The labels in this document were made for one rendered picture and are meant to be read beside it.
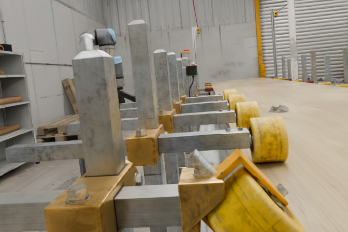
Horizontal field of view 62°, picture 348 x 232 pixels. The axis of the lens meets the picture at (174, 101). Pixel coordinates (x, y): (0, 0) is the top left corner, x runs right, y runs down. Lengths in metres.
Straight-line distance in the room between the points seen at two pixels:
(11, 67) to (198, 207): 4.36
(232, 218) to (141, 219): 0.09
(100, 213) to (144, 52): 0.36
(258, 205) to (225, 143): 0.27
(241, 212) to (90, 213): 0.13
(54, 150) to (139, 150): 0.18
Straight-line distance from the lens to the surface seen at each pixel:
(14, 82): 4.55
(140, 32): 0.56
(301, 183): 0.46
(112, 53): 2.19
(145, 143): 0.49
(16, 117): 4.59
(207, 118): 0.76
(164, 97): 0.80
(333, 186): 0.46
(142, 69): 0.55
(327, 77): 2.60
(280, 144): 0.51
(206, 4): 9.51
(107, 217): 0.28
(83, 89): 0.32
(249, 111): 0.75
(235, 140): 0.52
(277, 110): 1.08
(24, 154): 0.63
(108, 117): 0.31
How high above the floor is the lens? 1.07
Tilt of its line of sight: 6 degrees down
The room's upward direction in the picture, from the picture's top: 6 degrees counter-clockwise
